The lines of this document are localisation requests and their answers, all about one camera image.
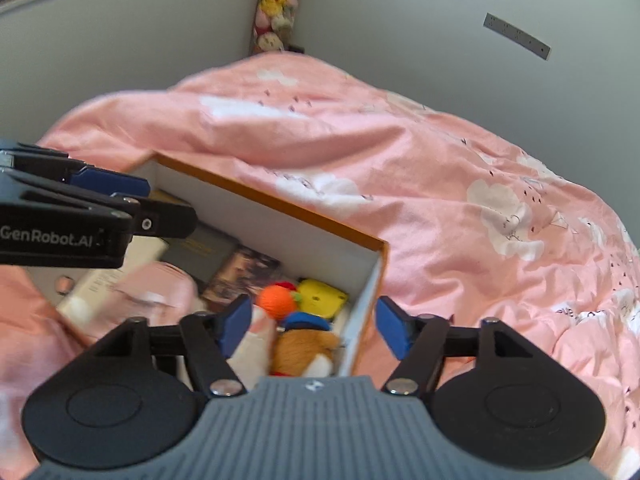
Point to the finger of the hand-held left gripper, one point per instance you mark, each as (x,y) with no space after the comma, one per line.
(165,220)
(110,182)

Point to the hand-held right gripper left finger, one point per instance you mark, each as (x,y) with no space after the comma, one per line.
(235,325)

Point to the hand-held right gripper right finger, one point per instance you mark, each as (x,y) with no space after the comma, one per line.
(395,327)

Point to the white plush toy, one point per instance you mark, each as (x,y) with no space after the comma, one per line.
(255,345)

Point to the orange knitted fruit toy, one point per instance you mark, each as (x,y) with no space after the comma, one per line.
(275,300)

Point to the dark green book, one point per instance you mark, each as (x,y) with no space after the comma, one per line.
(200,255)

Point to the dark photo-cover book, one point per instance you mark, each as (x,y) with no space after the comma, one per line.
(240,272)

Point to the brown bear plush blue hat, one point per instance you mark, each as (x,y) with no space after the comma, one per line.
(300,347)

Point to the white long box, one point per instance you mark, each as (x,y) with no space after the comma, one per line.
(100,285)

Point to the pink zip pouch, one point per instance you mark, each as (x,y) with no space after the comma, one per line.
(160,290)

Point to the yellow plush toy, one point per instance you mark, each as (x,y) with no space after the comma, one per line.
(322,297)

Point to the orange cardboard box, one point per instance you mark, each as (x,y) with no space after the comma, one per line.
(300,240)

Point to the pink printed blanket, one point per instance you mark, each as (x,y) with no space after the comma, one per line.
(450,160)

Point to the clear tube of plush toys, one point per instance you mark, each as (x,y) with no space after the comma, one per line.
(275,5)

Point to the grey wall plate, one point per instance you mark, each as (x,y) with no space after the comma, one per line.
(517,35)

